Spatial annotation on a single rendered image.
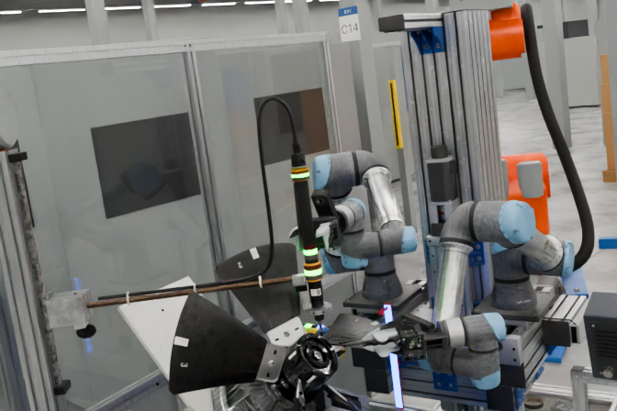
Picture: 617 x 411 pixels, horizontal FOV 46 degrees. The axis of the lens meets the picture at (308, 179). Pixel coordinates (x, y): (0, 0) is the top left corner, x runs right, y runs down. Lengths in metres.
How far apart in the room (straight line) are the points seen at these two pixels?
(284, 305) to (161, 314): 0.34
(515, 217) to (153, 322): 1.00
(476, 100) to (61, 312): 1.54
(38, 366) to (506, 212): 1.27
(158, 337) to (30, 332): 0.31
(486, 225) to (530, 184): 3.64
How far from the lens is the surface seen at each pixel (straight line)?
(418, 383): 2.75
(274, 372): 1.80
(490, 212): 2.05
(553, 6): 12.92
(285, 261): 1.95
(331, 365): 1.81
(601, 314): 1.91
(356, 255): 2.06
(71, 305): 1.92
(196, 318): 1.69
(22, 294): 1.94
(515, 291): 2.49
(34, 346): 1.97
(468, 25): 2.63
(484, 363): 1.98
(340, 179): 2.36
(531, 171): 5.65
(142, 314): 1.98
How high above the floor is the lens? 1.90
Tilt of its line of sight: 9 degrees down
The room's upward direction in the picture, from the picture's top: 8 degrees counter-clockwise
